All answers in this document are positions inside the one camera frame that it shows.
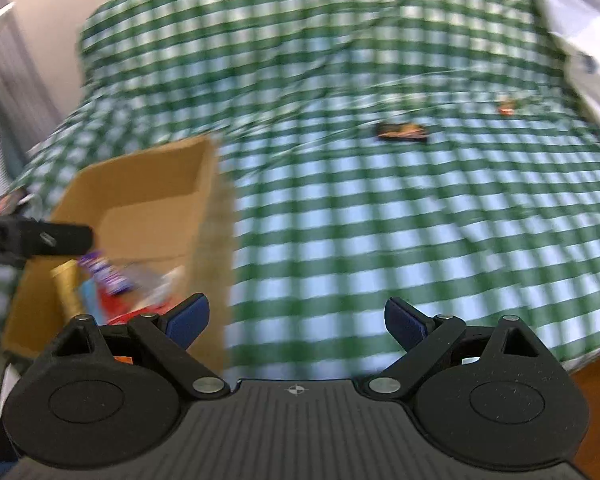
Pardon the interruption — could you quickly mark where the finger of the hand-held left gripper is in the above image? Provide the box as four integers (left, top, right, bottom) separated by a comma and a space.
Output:
0, 212, 95, 267

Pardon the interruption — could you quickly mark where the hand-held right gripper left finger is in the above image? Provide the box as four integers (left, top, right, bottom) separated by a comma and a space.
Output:
50, 293, 231, 401

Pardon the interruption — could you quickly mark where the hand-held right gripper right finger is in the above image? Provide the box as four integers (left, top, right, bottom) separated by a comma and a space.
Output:
367, 297, 563, 403

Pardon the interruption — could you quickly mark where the clear packet of white crackers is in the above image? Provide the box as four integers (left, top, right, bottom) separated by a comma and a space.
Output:
160, 265, 186, 296

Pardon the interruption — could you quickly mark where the yellow snack stick packet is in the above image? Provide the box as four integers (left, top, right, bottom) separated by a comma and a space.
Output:
50, 261, 83, 318

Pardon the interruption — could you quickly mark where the purple candy wrapper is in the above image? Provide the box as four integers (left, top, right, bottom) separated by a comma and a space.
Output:
77, 252, 136, 296

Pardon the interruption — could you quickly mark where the plain red snack packet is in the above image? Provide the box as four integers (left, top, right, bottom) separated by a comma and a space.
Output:
97, 292, 131, 323

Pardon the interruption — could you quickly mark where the brown cardboard box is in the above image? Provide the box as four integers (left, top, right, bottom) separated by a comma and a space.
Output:
0, 135, 236, 371

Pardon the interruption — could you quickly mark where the black smartphone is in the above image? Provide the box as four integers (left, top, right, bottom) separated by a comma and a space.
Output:
0, 190, 28, 213

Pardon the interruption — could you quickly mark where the green checked blanket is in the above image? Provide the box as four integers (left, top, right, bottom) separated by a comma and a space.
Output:
0, 0, 600, 381

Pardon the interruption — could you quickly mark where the grey curtain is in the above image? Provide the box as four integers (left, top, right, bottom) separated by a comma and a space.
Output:
0, 0, 61, 196

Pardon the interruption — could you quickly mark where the black snack packet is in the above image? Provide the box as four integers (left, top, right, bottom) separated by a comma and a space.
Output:
376, 122, 427, 142

